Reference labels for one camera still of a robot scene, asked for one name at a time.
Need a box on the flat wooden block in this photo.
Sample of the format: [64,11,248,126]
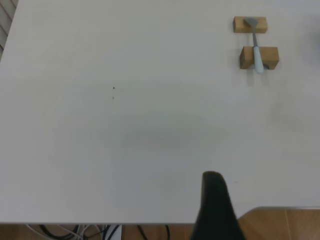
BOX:
[233,16,269,34]

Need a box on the light blue handled spoon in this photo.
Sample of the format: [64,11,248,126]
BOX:
[243,17,266,74]

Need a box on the arched wooden block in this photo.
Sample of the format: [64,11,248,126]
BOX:
[239,46,279,71]

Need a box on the white power strip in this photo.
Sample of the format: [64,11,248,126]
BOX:
[102,224,123,240]

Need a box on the white pleated curtain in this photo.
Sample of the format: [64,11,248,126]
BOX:
[0,0,20,62]

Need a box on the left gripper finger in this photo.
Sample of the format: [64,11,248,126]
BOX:
[189,171,248,240]

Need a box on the white cable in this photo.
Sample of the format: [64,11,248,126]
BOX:
[73,224,103,240]
[25,224,85,240]

